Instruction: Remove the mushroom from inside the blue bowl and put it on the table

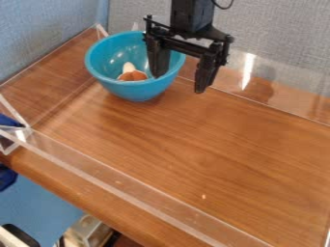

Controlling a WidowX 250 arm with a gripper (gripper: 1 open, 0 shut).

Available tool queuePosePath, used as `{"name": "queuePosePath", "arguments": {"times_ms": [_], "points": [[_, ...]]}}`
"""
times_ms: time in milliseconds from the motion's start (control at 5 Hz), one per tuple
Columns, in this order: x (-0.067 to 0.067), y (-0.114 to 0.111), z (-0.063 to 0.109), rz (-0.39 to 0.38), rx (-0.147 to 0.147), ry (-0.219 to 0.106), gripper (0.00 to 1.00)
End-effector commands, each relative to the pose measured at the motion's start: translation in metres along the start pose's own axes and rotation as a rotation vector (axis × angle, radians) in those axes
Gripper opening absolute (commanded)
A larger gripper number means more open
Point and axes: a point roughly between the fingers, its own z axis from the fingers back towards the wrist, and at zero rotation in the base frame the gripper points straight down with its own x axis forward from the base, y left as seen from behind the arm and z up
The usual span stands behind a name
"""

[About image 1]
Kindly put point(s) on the blue clamp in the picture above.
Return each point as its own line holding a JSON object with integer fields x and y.
{"x": 8, "y": 176}

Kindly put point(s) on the clear plastic container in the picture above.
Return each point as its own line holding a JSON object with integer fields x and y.
{"x": 87, "y": 233}

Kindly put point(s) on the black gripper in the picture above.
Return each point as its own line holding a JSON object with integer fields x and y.
{"x": 189, "y": 34}

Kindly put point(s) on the black and white object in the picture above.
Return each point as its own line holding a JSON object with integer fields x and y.
{"x": 13, "y": 237}

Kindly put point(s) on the blue bowl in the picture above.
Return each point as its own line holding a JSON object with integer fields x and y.
{"x": 104, "y": 63}

